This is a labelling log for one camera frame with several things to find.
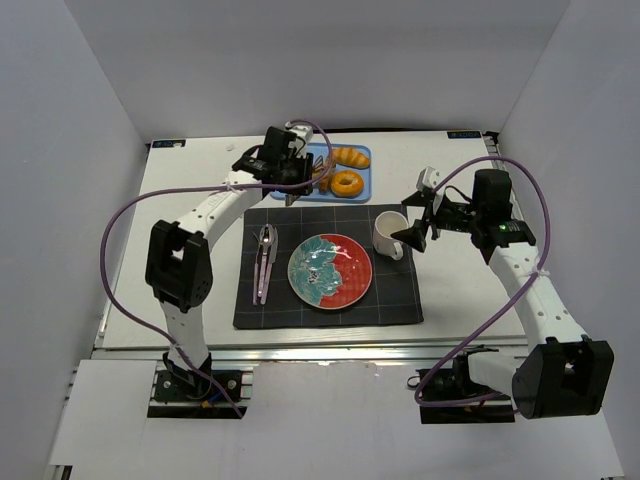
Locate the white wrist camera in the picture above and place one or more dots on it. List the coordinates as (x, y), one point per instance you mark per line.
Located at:
(428, 179)
(302, 135)

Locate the striped crescent roll bread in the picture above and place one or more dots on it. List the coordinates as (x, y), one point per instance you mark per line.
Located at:
(350, 157)

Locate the white ceramic mug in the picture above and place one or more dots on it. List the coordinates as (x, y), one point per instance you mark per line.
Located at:
(385, 225)

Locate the pink handled knife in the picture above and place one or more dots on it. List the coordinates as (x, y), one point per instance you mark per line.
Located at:
(270, 275)

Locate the aluminium frame rail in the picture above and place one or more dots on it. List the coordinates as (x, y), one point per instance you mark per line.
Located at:
(384, 353)

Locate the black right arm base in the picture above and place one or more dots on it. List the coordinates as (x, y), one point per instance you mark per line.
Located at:
(453, 383)

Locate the orange glazed donut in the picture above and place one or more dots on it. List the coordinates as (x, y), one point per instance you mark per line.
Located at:
(347, 183)

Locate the red and teal plate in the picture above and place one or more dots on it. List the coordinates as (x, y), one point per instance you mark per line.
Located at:
(330, 271)

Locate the blue plastic tray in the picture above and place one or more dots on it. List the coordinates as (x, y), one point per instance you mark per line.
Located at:
(320, 149)

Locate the brown cake slice bread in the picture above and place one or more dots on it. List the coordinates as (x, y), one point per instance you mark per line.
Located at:
(324, 182)

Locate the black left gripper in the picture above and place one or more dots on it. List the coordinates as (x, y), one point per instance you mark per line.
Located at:
(298, 176)

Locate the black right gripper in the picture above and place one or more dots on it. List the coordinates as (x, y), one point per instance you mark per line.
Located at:
(430, 218)

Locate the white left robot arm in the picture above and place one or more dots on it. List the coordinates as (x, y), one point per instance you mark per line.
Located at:
(179, 269)

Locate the dark grid placemat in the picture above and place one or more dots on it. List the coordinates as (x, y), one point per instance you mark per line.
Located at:
(392, 299)

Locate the pink handled spoon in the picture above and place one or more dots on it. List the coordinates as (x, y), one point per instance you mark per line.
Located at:
(267, 251)

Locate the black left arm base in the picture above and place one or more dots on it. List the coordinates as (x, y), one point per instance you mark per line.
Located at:
(181, 394)

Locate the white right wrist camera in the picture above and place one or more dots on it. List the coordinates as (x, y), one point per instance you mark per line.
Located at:
(428, 179)

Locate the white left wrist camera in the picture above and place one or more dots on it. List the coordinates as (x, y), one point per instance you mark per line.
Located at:
(302, 135)

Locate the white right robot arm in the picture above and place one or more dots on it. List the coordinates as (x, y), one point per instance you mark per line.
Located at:
(565, 373)

